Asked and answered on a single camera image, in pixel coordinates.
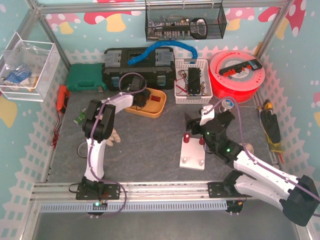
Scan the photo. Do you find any white peg base plate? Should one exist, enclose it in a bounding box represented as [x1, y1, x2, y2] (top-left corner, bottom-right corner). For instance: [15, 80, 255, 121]
[179, 138, 206, 171]

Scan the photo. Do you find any white work glove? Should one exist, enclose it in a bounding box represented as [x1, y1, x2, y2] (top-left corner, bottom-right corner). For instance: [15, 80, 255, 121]
[106, 128, 121, 147]

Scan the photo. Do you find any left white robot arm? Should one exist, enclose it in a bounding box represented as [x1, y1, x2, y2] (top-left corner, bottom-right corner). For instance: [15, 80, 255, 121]
[82, 72, 147, 184]

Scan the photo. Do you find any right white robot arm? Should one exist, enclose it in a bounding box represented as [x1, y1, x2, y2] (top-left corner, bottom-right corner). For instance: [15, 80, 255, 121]
[184, 104, 320, 227]

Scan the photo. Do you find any small red spring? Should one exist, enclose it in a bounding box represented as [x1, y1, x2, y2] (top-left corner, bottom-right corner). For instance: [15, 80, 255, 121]
[150, 95, 161, 102]

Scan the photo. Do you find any white perforated basket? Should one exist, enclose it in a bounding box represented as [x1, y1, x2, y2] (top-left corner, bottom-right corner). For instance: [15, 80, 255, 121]
[174, 58, 213, 104]

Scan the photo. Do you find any black toolbox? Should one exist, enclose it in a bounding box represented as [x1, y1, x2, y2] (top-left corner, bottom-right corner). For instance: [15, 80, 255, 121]
[101, 46, 176, 91]

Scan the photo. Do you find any orange plastic tray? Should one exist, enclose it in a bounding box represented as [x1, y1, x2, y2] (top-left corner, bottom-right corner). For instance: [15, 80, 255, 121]
[125, 87, 167, 119]

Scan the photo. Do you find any black module in basket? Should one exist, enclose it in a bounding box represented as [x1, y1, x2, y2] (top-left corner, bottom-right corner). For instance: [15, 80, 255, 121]
[187, 67, 201, 95]

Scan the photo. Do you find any green plastic case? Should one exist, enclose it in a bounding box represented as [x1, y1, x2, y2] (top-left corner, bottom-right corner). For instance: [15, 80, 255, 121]
[65, 63, 108, 92]

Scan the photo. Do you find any red filament spool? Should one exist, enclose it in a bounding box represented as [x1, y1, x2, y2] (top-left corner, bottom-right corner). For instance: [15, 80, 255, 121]
[208, 50, 265, 103]

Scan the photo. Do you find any green small tool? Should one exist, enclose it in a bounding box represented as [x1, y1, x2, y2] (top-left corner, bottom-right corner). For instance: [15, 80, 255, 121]
[73, 108, 87, 125]

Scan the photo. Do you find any orange multimeter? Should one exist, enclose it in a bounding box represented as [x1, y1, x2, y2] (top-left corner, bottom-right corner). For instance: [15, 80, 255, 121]
[56, 85, 71, 115]

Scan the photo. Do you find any black yellow work glove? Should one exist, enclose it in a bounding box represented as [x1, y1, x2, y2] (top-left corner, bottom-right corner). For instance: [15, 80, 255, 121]
[260, 110, 283, 153]

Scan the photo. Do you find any black terminal strip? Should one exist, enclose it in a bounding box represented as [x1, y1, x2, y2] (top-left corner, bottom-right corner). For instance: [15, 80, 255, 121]
[218, 59, 263, 77]

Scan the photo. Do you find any grey tape roll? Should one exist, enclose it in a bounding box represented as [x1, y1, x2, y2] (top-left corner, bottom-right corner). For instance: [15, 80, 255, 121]
[77, 141, 88, 159]

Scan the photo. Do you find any blue white glove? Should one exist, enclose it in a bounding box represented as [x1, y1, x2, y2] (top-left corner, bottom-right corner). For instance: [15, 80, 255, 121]
[4, 65, 32, 87]

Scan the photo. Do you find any blue corrugated hose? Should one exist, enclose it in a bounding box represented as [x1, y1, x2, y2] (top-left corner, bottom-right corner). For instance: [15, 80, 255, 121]
[127, 40, 198, 66]

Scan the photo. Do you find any solder wire spool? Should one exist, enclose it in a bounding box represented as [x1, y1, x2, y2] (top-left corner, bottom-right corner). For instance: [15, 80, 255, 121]
[219, 99, 234, 113]

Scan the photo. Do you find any black wire mesh basket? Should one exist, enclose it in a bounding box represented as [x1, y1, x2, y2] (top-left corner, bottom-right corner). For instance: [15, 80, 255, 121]
[145, 0, 227, 42]

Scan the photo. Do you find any aluminium rail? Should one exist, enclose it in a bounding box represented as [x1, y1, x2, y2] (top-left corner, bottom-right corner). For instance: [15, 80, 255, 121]
[32, 178, 298, 202]

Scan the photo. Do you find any yellow handled screwdriver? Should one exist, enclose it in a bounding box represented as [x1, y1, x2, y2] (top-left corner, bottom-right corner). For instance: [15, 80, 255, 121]
[240, 99, 273, 111]

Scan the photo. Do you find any grey slotted cable duct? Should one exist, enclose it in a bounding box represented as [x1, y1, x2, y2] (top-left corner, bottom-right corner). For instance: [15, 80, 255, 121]
[40, 200, 228, 213]

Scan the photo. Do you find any clear acrylic wall box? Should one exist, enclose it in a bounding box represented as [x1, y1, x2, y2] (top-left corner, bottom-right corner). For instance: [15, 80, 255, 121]
[0, 32, 61, 102]

